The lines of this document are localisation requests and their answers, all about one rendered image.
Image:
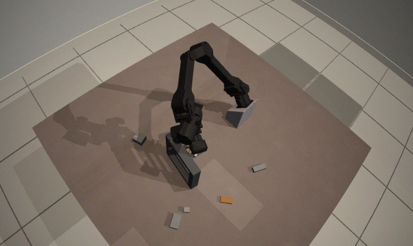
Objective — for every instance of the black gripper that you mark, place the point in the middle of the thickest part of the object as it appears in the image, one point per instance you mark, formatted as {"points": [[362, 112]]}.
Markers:
{"points": [[198, 145]]}

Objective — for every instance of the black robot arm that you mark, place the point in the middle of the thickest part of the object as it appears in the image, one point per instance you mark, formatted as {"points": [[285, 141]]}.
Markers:
{"points": [[183, 99]]}

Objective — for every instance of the orange rectangular block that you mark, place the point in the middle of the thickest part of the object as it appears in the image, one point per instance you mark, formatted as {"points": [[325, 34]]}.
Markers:
{"points": [[226, 199]]}

